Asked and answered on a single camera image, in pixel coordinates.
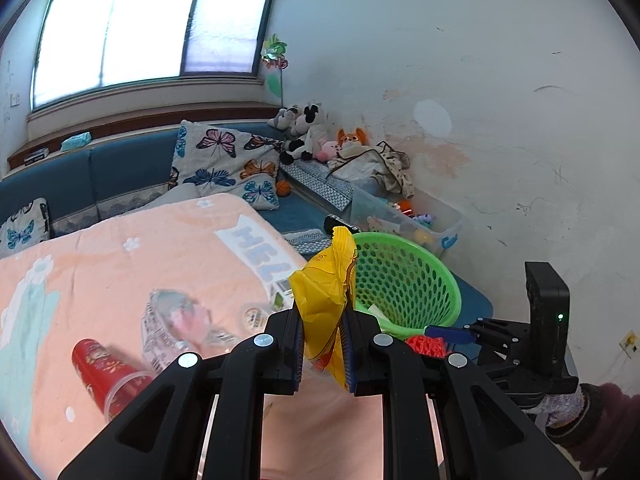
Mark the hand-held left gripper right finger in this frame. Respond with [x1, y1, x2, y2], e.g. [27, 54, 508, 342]
[344, 310, 583, 480]

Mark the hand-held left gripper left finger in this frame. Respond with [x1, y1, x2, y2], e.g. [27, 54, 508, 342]
[57, 309, 306, 480]

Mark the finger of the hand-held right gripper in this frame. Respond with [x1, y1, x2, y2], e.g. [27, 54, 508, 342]
[424, 317, 532, 361]

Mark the red wrapper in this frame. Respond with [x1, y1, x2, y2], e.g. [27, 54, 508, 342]
[405, 335, 447, 359]

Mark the green plastic basket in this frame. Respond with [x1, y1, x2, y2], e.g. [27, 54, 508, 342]
[345, 231, 462, 339]

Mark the yellow snack packet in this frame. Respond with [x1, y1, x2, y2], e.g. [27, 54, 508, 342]
[289, 226, 359, 393]

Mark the clear plastic bag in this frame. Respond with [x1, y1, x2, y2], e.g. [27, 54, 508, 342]
[140, 288, 237, 376]

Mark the red paper cup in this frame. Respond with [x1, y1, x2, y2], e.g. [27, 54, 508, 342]
[71, 338, 154, 421]

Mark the person's right hand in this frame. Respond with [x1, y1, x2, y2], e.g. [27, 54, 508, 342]
[542, 384, 593, 431]

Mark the grey patterned cloth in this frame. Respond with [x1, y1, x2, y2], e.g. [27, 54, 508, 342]
[282, 229, 331, 256]

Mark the black device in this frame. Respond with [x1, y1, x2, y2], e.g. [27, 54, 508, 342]
[324, 214, 361, 235]

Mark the clear plastic storage box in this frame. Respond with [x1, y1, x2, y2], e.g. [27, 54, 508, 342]
[349, 187, 463, 261]

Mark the peach printed blanket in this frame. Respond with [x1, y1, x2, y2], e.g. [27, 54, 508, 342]
[0, 194, 401, 480]

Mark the blue white patterned mat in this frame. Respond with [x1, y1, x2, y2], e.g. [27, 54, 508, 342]
[279, 160, 356, 211]

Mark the beige cloth pile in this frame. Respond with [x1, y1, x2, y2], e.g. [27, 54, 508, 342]
[327, 141, 416, 198]

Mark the pink pig plush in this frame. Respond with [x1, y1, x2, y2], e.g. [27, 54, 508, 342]
[315, 139, 342, 162]

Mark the large butterfly pillow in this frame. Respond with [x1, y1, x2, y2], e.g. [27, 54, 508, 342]
[170, 120, 286, 210]

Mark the orange fox plush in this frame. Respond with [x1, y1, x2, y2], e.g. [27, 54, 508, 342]
[336, 128, 372, 158]

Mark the black white cow plush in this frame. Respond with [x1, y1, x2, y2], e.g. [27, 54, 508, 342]
[280, 102, 329, 165]

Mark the grey husky plush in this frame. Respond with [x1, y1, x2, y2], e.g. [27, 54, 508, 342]
[267, 105, 301, 131]

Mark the blue sofa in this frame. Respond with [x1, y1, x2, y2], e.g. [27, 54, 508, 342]
[0, 120, 493, 322]

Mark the wooden window sill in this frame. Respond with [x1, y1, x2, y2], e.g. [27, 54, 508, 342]
[7, 77, 296, 171]

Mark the small butterfly pillow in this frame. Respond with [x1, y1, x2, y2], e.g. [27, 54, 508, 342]
[0, 197, 51, 260]

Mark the colourful pinwheel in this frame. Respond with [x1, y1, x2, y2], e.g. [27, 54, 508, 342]
[260, 34, 291, 111]

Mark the teal tissue pack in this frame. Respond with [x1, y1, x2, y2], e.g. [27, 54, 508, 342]
[60, 131, 92, 152]

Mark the window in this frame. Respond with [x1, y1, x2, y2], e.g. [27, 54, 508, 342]
[31, 0, 281, 111]

